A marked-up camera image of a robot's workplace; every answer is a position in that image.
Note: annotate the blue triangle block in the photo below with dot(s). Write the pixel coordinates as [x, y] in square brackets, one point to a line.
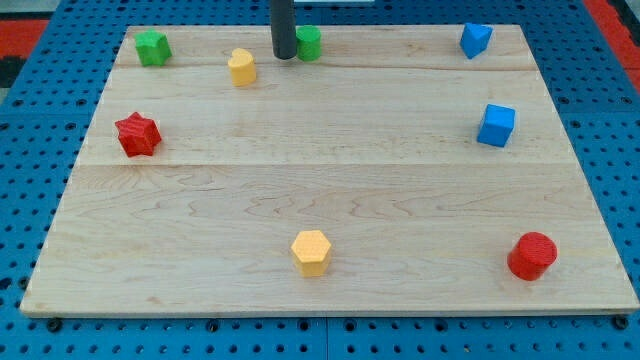
[475, 39]

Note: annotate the green cylinder block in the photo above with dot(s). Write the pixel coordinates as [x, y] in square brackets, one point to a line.
[308, 43]

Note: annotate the yellow hexagon block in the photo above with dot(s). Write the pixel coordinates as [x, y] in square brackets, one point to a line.
[311, 251]

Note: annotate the red star block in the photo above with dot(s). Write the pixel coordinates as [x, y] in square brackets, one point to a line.
[138, 135]

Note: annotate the blue cube block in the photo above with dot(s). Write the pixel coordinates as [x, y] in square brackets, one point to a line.
[496, 126]

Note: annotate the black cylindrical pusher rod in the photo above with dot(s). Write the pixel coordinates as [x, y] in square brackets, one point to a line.
[283, 28]

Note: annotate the yellow heart block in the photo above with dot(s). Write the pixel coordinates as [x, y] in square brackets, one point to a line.
[242, 67]

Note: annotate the green star block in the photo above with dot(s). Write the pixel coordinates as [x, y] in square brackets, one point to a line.
[152, 47]

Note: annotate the light wooden board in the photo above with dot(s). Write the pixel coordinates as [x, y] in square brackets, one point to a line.
[374, 144]

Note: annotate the red cylinder block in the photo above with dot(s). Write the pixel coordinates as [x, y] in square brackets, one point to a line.
[532, 255]

